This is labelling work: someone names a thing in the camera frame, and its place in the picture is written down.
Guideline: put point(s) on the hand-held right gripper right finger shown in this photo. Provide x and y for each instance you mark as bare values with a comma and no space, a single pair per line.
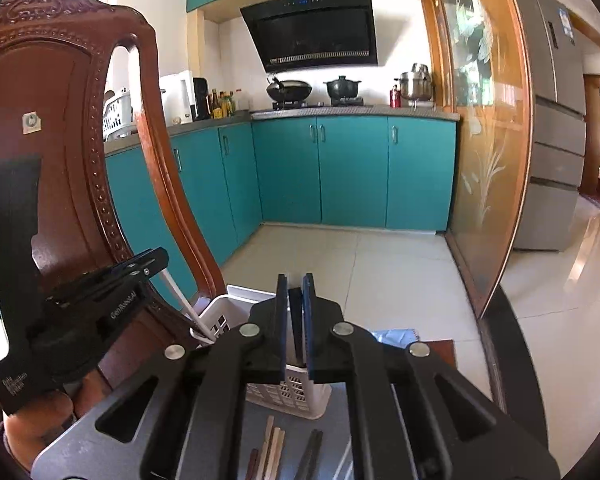
307,315

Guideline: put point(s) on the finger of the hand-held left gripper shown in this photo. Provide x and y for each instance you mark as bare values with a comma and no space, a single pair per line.
147,259
87,287

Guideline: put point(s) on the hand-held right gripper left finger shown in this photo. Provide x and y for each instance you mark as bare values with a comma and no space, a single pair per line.
282,317

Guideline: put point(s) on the white spoon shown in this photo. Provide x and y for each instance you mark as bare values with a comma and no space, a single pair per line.
182,302

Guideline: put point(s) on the white perforated utensil holder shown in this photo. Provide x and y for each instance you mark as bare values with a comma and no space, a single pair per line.
220,310

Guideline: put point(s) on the person's left hand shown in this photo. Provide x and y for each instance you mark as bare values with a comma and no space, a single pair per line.
42,420

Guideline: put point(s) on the blue cloth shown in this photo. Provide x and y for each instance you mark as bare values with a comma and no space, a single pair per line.
401,336

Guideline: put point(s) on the light wooden chopstick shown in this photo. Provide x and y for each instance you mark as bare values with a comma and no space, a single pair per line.
277,452
267,442

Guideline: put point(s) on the dark brown chopstick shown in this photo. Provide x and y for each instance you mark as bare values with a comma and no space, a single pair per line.
310,452

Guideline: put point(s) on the white plastic basket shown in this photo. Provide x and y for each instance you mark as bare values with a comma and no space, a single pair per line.
116,117

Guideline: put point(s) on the small white sticker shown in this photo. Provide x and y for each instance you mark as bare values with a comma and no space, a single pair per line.
32,123

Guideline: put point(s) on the teal base cabinets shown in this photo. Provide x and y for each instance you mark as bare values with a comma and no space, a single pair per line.
352,170

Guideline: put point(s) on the white countertop appliance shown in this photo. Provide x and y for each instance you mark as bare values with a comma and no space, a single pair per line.
176,97

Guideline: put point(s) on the dark sauce bottle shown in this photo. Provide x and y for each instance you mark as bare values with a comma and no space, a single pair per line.
215,105

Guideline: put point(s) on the black countertop appliance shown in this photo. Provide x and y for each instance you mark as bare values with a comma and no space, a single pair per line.
201,99

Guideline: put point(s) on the yellow oil bottle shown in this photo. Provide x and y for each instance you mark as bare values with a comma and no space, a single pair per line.
225,105

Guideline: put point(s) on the clear plastic bottle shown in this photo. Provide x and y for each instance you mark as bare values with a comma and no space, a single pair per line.
241,100

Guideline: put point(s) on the carved wooden chair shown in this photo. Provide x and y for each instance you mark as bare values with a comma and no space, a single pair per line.
55,75

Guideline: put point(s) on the grey kitchen countertop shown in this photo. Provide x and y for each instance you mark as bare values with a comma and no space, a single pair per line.
360,112

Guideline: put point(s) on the gas stove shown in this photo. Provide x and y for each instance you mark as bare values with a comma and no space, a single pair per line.
320,103

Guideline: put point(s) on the black wok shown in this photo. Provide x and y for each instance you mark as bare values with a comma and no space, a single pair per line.
289,90

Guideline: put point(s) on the black lidded pot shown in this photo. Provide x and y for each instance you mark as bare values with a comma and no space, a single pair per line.
342,89

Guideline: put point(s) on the red bottle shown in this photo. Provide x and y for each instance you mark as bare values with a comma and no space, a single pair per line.
395,97

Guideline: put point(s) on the stainless steel pot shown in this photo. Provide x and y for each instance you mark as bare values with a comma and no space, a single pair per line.
416,85

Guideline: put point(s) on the frosted glass sliding door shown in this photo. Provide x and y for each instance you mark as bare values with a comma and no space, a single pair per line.
485,125

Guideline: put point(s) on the black range hood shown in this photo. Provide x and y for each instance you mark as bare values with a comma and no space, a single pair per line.
312,30

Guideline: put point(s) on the silver refrigerator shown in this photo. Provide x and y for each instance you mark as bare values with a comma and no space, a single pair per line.
550,125

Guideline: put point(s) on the wooden door frame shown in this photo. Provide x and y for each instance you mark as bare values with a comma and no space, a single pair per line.
591,140

